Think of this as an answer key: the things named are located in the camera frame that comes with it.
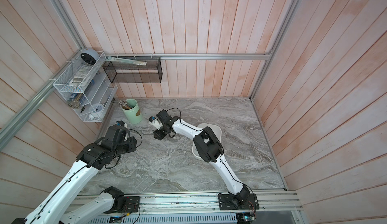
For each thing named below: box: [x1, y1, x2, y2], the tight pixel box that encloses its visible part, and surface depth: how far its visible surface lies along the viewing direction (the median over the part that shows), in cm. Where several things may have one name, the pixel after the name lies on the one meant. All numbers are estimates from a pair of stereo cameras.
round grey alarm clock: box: [80, 48, 100, 66], surface depth 84 cm
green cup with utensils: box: [118, 98, 143, 125], surface depth 98 cm
